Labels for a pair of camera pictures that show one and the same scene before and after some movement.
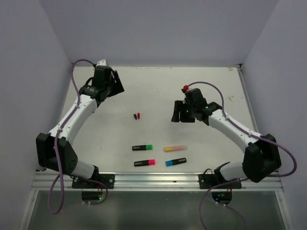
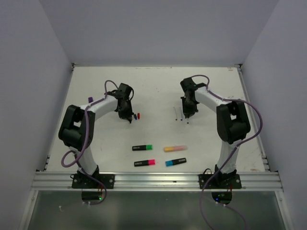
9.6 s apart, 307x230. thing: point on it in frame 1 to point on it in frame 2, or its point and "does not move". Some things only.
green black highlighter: x=147 y=147 does not move
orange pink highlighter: x=174 y=148 does not move
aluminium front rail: x=152 y=180 does not move
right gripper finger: x=185 y=117 to x=187 y=103
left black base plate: x=108 y=179 does not move
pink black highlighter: x=147 y=162 does not move
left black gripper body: x=108 y=83 to x=128 y=99
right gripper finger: x=178 y=107 to x=190 y=107
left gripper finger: x=116 y=78 to x=126 y=110
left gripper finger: x=115 y=88 to x=123 y=109
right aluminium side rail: x=240 y=70 does not move
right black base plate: x=206 y=180 does not move
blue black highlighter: x=175 y=162 does not move
